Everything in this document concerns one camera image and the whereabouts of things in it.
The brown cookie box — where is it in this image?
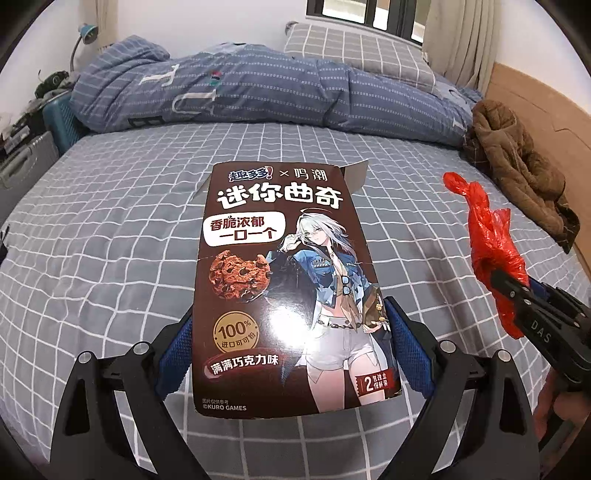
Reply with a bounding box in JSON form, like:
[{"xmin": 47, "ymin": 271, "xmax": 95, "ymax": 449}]
[{"xmin": 191, "ymin": 158, "xmax": 403, "ymax": 420}]

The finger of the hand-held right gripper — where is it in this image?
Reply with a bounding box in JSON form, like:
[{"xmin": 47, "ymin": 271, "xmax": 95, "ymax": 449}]
[
  {"xmin": 489, "ymin": 270, "xmax": 570, "ymax": 345},
  {"xmin": 526, "ymin": 276, "xmax": 580, "ymax": 308}
]

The blue striped quilt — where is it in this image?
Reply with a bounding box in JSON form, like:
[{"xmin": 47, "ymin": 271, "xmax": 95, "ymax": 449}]
[{"xmin": 69, "ymin": 37, "xmax": 483, "ymax": 148}]

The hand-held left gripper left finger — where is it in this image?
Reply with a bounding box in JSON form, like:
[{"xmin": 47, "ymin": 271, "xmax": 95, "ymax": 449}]
[{"xmin": 51, "ymin": 307, "xmax": 195, "ymax": 480}]

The blue desk lamp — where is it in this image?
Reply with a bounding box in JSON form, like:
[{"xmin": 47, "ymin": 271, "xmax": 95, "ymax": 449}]
[{"xmin": 69, "ymin": 25, "xmax": 99, "ymax": 75}]

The person's right hand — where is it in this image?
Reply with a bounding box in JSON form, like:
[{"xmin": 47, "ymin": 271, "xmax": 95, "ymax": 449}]
[{"xmin": 533, "ymin": 369, "xmax": 591, "ymax": 445}]

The bed with grey checked sheet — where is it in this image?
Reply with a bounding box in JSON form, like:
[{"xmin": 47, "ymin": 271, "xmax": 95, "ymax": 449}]
[{"xmin": 0, "ymin": 117, "xmax": 591, "ymax": 462}]

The dark desk clutter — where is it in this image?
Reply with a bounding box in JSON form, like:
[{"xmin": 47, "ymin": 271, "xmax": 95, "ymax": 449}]
[{"xmin": 34, "ymin": 69, "xmax": 75, "ymax": 100}]

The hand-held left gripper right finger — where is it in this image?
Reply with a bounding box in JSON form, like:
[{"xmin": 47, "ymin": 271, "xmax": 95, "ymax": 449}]
[{"xmin": 383, "ymin": 295, "xmax": 541, "ymax": 480}]

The red plastic bag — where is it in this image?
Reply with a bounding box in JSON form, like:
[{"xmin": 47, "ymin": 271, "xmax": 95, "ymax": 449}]
[{"xmin": 443, "ymin": 172, "xmax": 531, "ymax": 340}]

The teal plastic crate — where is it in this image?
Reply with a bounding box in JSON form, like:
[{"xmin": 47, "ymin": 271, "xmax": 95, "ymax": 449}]
[{"xmin": 42, "ymin": 97, "xmax": 86, "ymax": 155}]

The dark framed window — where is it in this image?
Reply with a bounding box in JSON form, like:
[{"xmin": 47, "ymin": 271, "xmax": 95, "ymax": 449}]
[{"xmin": 307, "ymin": 0, "xmax": 428, "ymax": 44}]

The beige curtain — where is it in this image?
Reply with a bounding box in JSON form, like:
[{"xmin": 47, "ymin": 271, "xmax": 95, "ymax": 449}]
[{"xmin": 422, "ymin": 0, "xmax": 502, "ymax": 90}]

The grey checked pillow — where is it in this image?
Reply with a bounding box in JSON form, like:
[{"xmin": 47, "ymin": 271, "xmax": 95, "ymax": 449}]
[{"xmin": 283, "ymin": 23, "xmax": 437, "ymax": 93}]

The grey suitcase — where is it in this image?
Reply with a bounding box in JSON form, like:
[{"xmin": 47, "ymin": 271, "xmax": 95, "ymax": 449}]
[{"xmin": 0, "ymin": 131, "xmax": 61, "ymax": 190}]

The wooden headboard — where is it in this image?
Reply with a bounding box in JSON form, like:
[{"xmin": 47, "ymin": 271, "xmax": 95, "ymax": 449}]
[{"xmin": 482, "ymin": 62, "xmax": 591, "ymax": 296}]

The brown quilted jacket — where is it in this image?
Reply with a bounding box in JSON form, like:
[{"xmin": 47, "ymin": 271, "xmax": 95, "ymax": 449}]
[{"xmin": 463, "ymin": 100, "xmax": 580, "ymax": 254}]

